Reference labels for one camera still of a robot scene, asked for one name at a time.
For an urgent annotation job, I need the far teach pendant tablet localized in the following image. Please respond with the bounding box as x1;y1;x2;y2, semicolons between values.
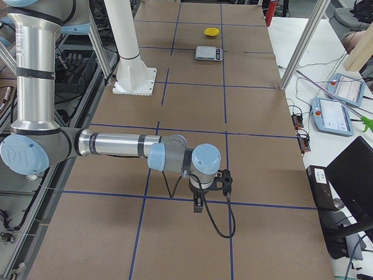
328;73;365;107

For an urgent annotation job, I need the green plastic clamp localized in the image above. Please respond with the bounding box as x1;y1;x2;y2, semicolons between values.
360;116;373;132

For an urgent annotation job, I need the wooden beam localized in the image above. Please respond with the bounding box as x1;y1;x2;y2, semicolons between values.
343;24;372;72

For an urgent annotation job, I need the yellow mango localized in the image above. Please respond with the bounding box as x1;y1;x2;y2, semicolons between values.
203;27;220;38

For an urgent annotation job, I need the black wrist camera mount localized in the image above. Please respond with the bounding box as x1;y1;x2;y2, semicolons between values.
208;169;233;197

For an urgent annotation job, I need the black computer box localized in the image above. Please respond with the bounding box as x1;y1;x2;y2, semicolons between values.
306;165;345;211

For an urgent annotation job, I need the silver electronic kitchen scale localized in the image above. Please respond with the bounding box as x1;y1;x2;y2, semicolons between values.
195;45;223;61

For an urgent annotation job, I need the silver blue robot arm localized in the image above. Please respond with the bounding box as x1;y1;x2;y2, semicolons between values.
1;1;223;212

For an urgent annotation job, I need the teach pendant tablet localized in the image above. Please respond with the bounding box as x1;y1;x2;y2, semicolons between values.
328;73;365;107
311;97;354;137

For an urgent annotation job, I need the near teach pendant tablet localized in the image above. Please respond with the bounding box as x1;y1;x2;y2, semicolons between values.
311;97;354;137

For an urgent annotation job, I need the aluminium frame post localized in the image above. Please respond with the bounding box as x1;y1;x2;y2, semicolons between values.
279;0;330;90

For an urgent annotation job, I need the red fire extinguisher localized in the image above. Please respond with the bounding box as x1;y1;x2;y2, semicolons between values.
265;0;278;27

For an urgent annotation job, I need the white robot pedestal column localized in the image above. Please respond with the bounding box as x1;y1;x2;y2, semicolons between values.
104;0;157;96

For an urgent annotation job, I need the black monitor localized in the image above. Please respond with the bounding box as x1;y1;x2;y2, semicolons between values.
326;136;372;221

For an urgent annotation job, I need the orange black connector board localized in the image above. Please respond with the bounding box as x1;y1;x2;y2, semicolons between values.
291;114;304;130

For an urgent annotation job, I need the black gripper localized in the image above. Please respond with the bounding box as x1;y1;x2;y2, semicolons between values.
189;183;207;213

